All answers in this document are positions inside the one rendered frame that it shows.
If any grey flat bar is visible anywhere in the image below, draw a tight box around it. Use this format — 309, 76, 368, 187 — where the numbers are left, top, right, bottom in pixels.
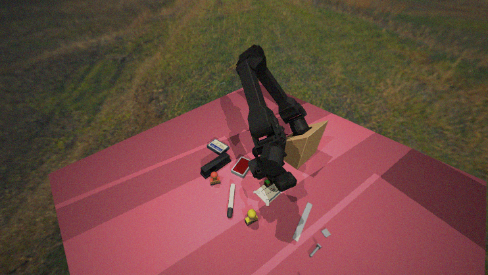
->
293, 202, 313, 241

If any beige inspection card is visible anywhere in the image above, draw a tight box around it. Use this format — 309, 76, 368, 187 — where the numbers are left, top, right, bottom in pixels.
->
253, 184, 282, 206

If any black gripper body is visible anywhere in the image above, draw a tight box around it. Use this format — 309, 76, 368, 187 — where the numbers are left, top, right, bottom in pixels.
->
252, 147, 297, 192

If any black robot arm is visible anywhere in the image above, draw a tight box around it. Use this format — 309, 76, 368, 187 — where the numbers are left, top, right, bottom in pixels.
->
236, 44, 312, 180

